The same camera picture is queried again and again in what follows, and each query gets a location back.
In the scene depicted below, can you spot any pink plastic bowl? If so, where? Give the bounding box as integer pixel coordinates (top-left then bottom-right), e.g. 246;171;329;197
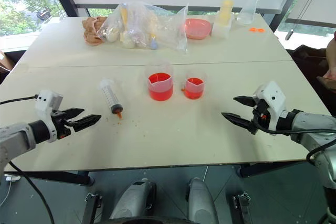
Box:
184;18;212;40

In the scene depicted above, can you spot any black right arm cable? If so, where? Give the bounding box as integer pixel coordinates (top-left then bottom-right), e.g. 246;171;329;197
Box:
256;119;336;163

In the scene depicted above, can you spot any clear flask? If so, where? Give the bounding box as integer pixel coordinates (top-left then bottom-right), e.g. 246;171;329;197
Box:
235;0;261;26

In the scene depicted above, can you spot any white translucent plastic container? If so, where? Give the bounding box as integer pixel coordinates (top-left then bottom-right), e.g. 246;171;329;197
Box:
211;10;234;39

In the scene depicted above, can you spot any small beaker with red liquid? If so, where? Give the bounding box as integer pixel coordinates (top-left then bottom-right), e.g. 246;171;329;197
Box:
183;69;206;101

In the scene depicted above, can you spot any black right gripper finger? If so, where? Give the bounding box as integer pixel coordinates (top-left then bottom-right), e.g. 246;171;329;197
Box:
221;112;257;134
233;95;257;108

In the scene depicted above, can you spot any large beaker with red liquid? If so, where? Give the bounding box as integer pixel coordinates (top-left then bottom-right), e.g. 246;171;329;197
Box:
145;60;175;102

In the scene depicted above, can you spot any black table frame bar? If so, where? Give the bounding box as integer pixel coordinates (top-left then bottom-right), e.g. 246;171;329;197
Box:
4;170;96;186
237;160;308;178

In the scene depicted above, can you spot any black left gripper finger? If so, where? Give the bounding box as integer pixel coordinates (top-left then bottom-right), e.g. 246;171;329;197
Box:
70;114;102;133
64;107;86;121

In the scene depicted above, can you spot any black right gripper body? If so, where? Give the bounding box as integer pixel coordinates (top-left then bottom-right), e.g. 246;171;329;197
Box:
249;98;271;135

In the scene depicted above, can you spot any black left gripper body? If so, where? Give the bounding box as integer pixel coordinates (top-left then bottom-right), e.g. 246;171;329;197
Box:
50;111;74;140

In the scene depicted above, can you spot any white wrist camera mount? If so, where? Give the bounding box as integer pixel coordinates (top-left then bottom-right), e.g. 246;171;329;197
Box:
35;89;64;143
252;81;288;132

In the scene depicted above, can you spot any yellow translucent plastic tube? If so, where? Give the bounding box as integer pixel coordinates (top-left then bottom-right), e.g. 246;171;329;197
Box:
218;0;234;26

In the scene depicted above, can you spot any brown cardboard box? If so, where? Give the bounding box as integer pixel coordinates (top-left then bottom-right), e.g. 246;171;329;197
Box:
0;50;17;74

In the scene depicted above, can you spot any yellow bottle in bag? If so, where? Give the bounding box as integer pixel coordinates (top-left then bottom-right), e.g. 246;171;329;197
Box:
119;3;130;30

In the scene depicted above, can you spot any clear plastic bag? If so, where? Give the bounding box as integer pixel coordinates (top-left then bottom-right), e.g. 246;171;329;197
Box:
98;0;190;55

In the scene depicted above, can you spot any white egg in bag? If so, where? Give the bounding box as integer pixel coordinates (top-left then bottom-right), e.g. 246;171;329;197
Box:
106;30;119;43

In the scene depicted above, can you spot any white power adapter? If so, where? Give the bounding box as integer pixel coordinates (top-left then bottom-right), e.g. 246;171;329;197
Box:
4;174;22;183

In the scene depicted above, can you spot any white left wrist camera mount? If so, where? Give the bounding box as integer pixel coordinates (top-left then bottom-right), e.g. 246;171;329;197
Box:
35;89;64;143

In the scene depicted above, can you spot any large clear plastic syringe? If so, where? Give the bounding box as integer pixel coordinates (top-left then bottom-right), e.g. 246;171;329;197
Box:
99;78;124;120

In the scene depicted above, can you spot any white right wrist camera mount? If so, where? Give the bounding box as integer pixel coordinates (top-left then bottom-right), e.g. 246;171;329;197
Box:
252;81;288;132

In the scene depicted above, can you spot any black metal table clamp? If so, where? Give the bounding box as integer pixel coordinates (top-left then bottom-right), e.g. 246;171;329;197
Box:
232;191;255;224
81;192;103;224

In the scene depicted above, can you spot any grey rounded robot leg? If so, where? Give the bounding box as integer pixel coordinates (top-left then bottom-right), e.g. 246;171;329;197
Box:
185;177;220;224
108;178;158;221

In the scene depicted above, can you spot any dark rounded robot torso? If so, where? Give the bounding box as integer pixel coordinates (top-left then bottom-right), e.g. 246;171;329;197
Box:
96;216;191;224

